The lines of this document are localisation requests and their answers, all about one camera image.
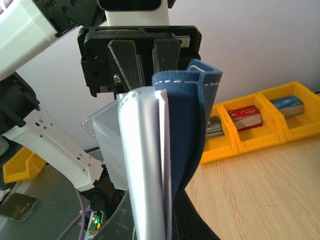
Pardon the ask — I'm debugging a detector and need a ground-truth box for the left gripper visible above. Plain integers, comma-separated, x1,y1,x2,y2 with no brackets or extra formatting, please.
77,26,202,97

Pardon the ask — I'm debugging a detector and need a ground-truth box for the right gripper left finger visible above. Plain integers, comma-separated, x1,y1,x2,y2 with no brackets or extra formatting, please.
93,191,137,240

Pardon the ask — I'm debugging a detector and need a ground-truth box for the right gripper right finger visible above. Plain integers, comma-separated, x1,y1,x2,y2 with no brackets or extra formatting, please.
171,187,221,240

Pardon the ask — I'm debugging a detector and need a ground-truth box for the blue card holder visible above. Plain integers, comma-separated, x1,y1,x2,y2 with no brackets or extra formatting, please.
82,59,223,240

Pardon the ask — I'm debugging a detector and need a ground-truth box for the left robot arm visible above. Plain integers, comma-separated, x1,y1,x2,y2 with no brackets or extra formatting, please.
0,0,202,194

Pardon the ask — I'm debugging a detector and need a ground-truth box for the dark grey card stack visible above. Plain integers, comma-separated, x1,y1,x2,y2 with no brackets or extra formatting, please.
205,116,224,140

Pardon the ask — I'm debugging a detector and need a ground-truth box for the grey card on floor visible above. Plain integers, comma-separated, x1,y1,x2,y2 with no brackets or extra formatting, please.
0,192,38,222

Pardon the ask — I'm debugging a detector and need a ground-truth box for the red card stack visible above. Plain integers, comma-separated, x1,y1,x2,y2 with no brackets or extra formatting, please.
227,105,263,131

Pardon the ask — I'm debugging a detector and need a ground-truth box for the blue card stack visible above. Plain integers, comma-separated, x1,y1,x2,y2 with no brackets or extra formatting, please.
270,95,304,118

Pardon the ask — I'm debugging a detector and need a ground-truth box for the yellow bin outside table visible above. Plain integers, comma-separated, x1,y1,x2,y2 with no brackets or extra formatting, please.
2,147,47,184

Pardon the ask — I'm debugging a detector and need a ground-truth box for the orange three-compartment bin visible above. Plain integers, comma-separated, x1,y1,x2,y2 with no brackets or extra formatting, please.
200,81,320,164

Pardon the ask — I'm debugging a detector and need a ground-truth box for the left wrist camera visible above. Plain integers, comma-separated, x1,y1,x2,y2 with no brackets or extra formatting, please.
97,0,176,27

